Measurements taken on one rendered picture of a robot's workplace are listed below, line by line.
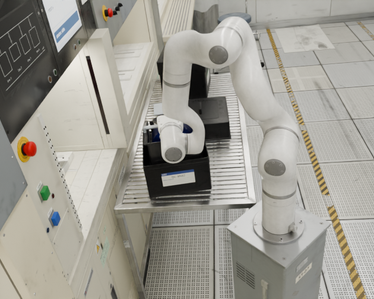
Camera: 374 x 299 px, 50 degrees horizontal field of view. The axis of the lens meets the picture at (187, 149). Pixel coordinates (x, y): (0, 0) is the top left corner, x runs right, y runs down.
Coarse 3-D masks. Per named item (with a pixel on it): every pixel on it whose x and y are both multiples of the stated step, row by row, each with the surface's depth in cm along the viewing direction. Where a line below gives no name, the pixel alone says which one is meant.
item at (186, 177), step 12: (204, 144) 176; (144, 156) 174; (204, 156) 189; (144, 168) 164; (156, 168) 164; (168, 168) 165; (180, 168) 165; (192, 168) 166; (204, 168) 166; (156, 180) 168; (168, 180) 168; (180, 180) 169; (192, 180) 169; (204, 180) 170; (156, 192) 171; (168, 192) 172; (180, 192) 172
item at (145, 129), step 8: (160, 104) 167; (160, 112) 162; (144, 120) 178; (152, 120) 178; (144, 128) 168; (152, 128) 168; (144, 136) 166; (144, 144) 161; (152, 144) 161; (160, 144) 162; (152, 152) 164; (160, 152) 164; (152, 160) 166; (160, 160) 166
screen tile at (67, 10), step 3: (66, 0) 137; (69, 0) 140; (72, 0) 142; (63, 3) 134; (66, 3) 137; (69, 3) 140; (72, 3) 142; (63, 6) 134; (66, 6) 137; (69, 6) 139; (72, 6) 142; (75, 6) 145; (66, 9) 136; (69, 9) 139; (66, 12) 136
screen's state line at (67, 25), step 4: (76, 12) 145; (72, 16) 142; (76, 16) 145; (68, 20) 137; (72, 20) 141; (76, 20) 145; (64, 24) 134; (68, 24) 137; (72, 24) 141; (60, 28) 130; (64, 28) 133; (68, 28) 137; (56, 32) 127; (60, 32) 130; (64, 32) 133; (56, 36) 127; (60, 36) 130; (56, 40) 127
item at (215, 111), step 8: (192, 104) 217; (200, 104) 210; (208, 104) 215; (216, 104) 214; (224, 104) 214; (200, 112) 207; (208, 112) 208; (216, 112) 208; (224, 112) 207; (208, 120) 202; (216, 120) 201; (224, 120) 200; (208, 128) 201; (216, 128) 200; (224, 128) 200; (208, 136) 203; (216, 136) 203; (224, 136) 203
